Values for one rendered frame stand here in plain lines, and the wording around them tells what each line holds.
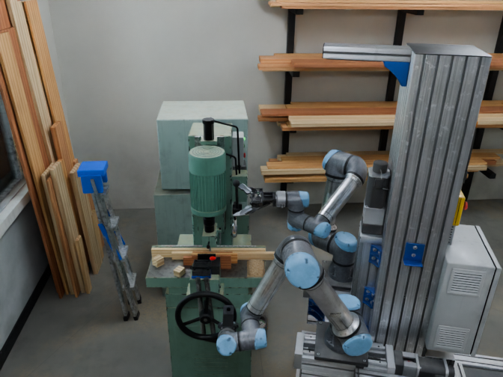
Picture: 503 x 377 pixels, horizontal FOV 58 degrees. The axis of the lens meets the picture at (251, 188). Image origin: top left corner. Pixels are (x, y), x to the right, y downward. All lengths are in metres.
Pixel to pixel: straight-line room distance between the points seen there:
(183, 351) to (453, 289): 1.42
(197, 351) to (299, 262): 1.19
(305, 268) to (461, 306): 0.80
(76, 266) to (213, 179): 1.84
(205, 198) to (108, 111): 2.55
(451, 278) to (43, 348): 2.58
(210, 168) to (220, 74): 2.36
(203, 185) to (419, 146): 0.96
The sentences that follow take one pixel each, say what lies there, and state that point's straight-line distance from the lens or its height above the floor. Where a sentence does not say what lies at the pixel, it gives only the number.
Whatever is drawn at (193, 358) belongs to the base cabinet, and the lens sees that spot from 2.67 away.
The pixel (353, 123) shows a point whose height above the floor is 1.08.
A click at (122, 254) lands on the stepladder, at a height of 0.51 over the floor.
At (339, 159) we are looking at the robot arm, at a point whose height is 1.43.
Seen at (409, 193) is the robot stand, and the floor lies 1.50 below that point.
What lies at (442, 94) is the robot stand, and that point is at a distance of 1.76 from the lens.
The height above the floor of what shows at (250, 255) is 0.93.
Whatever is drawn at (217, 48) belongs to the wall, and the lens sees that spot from 4.33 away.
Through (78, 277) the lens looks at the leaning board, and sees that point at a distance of 3.77.
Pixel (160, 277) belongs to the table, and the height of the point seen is 0.90.
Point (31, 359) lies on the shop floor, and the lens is 3.43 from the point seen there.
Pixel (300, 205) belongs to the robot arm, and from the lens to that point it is 2.11.
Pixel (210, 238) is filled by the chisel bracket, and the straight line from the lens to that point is 2.31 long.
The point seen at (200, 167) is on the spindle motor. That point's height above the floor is 1.46.
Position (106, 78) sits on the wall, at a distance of 4.49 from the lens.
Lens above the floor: 2.28
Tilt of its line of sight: 26 degrees down
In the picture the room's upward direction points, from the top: 1 degrees clockwise
